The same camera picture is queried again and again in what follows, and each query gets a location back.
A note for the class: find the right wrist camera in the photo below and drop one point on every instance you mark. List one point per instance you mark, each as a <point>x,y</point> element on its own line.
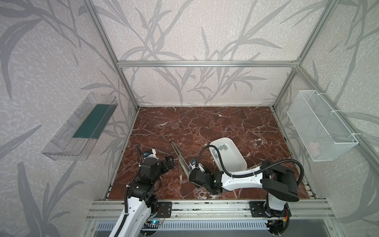
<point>194,164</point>

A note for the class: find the white wire mesh basket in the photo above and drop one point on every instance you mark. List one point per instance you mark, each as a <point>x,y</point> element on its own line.
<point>315,120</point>

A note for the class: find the grey staple strip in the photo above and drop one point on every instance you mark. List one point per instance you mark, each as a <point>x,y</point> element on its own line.
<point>223,147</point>

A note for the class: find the pink object in basket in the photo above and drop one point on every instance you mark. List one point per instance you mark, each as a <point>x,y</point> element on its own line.
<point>313,147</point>

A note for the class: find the beige black long stapler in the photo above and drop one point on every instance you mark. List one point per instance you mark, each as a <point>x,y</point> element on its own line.
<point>182,161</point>

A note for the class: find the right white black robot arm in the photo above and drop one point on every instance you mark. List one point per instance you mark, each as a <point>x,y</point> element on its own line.
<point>291,164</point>

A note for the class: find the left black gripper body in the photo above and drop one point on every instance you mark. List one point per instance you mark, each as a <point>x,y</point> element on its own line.
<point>142,157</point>

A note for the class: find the white oval tray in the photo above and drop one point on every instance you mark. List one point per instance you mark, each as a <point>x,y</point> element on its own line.
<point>232,158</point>

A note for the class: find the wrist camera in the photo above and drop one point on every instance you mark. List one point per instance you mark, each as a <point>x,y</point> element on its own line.
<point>194,164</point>
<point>150,153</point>

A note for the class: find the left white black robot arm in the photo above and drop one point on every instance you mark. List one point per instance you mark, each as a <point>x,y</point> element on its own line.
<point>140,203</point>

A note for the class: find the green circuit board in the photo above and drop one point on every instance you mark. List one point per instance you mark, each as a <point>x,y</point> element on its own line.
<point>153,224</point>

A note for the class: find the clear plastic wall bin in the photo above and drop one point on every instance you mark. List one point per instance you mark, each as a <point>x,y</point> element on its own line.
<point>78,136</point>

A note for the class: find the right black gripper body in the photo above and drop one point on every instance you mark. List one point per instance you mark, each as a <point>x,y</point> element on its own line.
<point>192,171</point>

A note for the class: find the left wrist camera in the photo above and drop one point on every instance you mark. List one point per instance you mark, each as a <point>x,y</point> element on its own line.
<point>150,153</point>

